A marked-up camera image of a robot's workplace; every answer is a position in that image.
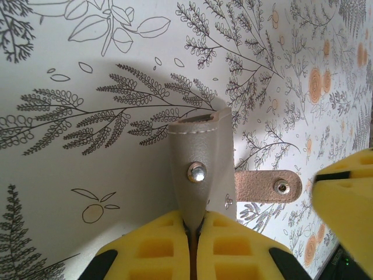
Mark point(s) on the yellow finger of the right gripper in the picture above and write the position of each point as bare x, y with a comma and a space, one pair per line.
358, 163
344, 216

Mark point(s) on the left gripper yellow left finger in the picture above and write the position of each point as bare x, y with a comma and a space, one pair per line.
151, 251

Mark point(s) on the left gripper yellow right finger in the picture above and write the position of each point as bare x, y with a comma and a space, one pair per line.
233, 251

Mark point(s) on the grey leather card holder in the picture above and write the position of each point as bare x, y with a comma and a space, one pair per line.
198, 151

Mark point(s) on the floral patterned table cover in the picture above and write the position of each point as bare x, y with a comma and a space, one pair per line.
87, 160

